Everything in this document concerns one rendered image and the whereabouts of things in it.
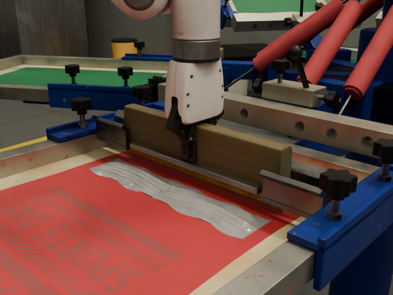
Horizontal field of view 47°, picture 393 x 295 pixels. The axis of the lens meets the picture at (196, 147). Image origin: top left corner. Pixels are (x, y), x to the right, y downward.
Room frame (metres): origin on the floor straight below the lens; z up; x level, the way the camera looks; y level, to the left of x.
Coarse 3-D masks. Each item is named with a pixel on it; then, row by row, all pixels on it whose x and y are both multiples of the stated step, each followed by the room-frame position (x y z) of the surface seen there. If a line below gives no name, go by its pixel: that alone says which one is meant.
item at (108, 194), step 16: (96, 160) 0.82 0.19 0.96; (128, 160) 0.82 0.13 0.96; (144, 160) 0.82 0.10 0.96; (48, 176) 0.74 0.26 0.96; (64, 176) 0.74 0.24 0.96; (80, 176) 0.74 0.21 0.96; (96, 176) 0.74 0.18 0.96; (176, 176) 0.74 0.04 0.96; (192, 176) 0.74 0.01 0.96; (0, 192) 0.67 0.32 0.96; (16, 192) 0.67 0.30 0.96; (32, 192) 0.67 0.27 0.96; (80, 192) 0.67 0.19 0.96; (96, 192) 0.67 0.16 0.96; (112, 192) 0.67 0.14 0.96; (128, 192) 0.67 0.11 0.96; (112, 208) 0.62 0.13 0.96; (128, 208) 0.62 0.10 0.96
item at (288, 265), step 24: (48, 144) 0.81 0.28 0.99; (72, 144) 0.84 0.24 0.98; (96, 144) 0.88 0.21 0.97; (288, 144) 0.81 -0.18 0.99; (0, 168) 0.73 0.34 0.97; (24, 168) 0.76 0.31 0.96; (336, 168) 0.71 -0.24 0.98; (360, 168) 0.69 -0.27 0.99; (288, 240) 0.47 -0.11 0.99; (264, 264) 0.42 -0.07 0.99; (288, 264) 0.42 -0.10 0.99; (312, 264) 0.44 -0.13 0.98; (240, 288) 0.38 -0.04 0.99; (264, 288) 0.38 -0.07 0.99; (288, 288) 0.41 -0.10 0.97
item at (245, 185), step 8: (136, 144) 0.80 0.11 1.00; (144, 152) 0.78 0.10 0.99; (152, 152) 0.76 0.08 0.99; (160, 152) 0.75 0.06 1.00; (168, 160) 0.73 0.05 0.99; (176, 160) 0.72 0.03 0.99; (192, 168) 0.69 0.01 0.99; (200, 168) 0.68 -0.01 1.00; (208, 168) 0.68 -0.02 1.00; (208, 176) 0.67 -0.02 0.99; (216, 176) 0.66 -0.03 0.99; (224, 176) 0.65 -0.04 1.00; (232, 176) 0.65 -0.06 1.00; (232, 184) 0.63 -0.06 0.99; (240, 184) 0.62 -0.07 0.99; (248, 184) 0.62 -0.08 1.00; (256, 184) 0.62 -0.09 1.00; (256, 192) 0.60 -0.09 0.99
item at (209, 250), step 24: (216, 192) 0.67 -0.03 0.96; (120, 216) 0.59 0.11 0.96; (144, 216) 0.59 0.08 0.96; (168, 216) 0.59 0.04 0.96; (264, 216) 0.59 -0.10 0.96; (288, 216) 0.59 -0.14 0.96; (168, 240) 0.53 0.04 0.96; (192, 240) 0.53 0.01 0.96; (216, 240) 0.53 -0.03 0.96; (240, 240) 0.53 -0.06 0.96; (192, 264) 0.47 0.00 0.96; (216, 264) 0.47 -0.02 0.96; (144, 288) 0.43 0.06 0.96; (168, 288) 0.43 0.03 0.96; (192, 288) 0.43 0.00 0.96
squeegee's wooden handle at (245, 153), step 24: (144, 120) 0.79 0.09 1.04; (144, 144) 0.79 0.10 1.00; (168, 144) 0.75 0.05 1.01; (216, 144) 0.67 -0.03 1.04; (240, 144) 0.64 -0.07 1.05; (264, 144) 0.62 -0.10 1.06; (216, 168) 0.67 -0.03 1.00; (240, 168) 0.64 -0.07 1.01; (264, 168) 0.61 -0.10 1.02; (288, 168) 0.61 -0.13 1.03
